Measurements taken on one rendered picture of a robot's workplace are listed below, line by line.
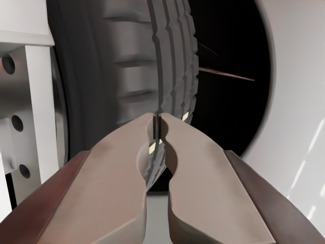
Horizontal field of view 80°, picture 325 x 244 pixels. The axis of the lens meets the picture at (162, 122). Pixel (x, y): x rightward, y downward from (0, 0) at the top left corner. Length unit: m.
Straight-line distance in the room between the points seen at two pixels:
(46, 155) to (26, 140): 0.02
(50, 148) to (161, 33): 0.15
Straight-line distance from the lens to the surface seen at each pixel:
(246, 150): 0.54
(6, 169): 0.21
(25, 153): 0.20
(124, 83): 0.16
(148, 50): 0.18
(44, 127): 0.18
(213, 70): 0.78
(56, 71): 0.21
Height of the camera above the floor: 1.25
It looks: 19 degrees down
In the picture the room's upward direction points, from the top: 106 degrees clockwise
